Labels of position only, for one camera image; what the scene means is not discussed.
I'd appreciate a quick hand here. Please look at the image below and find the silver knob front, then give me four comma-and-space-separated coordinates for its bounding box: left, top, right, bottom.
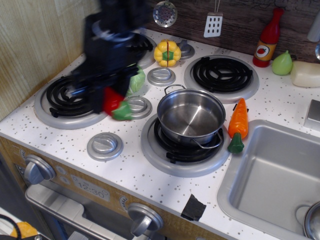
86, 132, 124, 162

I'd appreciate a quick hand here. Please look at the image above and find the orange toy carrot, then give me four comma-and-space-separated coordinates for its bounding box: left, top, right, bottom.
227, 98, 249, 154

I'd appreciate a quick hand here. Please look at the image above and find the silver knob middle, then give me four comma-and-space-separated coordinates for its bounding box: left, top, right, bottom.
126, 96, 153, 120

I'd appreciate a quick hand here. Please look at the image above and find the hanging silver slotted spatula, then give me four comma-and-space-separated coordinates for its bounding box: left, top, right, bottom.
203, 12, 223, 38

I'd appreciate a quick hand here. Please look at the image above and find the green toy pear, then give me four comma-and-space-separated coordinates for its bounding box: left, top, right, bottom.
271, 50, 293, 76

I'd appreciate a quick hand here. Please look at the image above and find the silver faucet base block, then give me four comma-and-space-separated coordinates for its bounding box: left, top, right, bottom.
303, 99, 320, 131

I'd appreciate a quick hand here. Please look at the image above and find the silver oven dial right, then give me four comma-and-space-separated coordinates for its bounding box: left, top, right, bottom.
127, 202, 164, 237

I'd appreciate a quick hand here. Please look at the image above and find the back right black burner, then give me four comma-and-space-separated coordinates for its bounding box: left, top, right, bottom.
184, 55, 260, 104

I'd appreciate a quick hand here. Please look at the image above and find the silver knob back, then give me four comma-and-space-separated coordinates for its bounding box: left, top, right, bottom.
177, 39, 195, 60

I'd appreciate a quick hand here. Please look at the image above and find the back left black burner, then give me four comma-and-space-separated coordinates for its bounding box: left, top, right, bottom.
129, 32, 156, 70

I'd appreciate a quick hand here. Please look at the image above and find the silver oven door handle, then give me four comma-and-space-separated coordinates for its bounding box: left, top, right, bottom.
25, 184, 123, 240

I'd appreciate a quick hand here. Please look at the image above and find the silver knob top centre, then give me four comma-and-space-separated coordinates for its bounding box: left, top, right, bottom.
147, 67, 176, 87

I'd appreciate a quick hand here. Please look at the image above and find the silver oven dial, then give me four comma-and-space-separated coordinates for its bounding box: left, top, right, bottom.
24, 154, 56, 185
127, 202, 164, 237

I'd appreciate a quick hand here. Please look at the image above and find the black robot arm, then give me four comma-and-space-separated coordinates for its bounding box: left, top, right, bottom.
72, 0, 150, 114

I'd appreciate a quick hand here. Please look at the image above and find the black tape piece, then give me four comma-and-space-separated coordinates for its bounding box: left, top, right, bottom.
180, 194, 207, 222

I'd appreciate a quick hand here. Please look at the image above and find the front right black burner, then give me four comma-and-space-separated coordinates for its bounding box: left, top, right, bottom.
140, 115, 230, 178

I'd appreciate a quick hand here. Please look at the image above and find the yellow object bottom left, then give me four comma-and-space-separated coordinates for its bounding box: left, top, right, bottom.
16, 221, 38, 239

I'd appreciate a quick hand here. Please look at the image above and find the silver faucet spout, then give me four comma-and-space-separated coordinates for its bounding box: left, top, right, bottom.
307, 12, 320, 61

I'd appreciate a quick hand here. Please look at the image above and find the yellow toy bell pepper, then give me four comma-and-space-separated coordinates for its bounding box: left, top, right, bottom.
153, 39, 182, 67

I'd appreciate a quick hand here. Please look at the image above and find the silver toy sink basin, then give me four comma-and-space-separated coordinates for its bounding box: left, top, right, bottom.
217, 119, 320, 240

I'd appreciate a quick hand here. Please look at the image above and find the green toy cabbage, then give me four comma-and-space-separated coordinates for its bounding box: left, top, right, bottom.
126, 65, 146, 96

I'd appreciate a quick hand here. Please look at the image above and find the silver oven dial left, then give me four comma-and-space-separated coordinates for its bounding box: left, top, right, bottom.
24, 154, 56, 185

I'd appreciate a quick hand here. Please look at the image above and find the stainless steel pot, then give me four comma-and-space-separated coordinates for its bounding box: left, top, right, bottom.
157, 87, 226, 149

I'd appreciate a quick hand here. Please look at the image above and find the red toy ketchup bottle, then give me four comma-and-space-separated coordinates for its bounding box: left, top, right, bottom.
252, 8, 284, 68

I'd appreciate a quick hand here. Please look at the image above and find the metal bowl in sink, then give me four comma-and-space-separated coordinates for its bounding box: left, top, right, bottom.
303, 201, 320, 240

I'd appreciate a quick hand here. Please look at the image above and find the red toy chili pepper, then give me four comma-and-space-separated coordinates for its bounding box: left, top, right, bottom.
102, 87, 133, 121

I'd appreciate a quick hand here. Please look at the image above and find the silver knob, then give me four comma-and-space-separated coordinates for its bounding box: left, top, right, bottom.
147, 67, 176, 87
126, 96, 153, 120
86, 132, 124, 162
177, 39, 195, 60

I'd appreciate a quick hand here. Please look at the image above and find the hanging silver skimmer ladle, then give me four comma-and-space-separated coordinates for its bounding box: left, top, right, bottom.
152, 0, 178, 28

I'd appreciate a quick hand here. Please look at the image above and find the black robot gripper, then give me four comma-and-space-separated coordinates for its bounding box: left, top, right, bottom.
71, 14, 142, 114

